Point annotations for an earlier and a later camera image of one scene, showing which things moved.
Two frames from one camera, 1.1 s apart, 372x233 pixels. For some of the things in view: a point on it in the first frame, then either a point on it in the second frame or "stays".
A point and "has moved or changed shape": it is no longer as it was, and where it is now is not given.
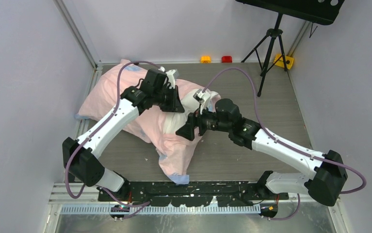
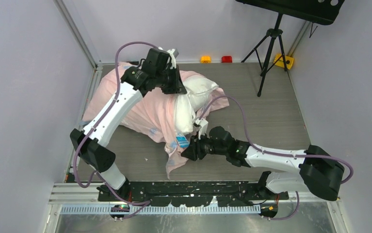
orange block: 205,59 stays
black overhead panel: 323,12 stays
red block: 226,59 stays
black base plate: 196,194 stays
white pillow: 171,123 has moved or changed shape
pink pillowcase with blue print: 175,151 has moved or changed shape
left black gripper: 175,106 → 177,86
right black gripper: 187,131 → 195,149
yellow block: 289,61 stays
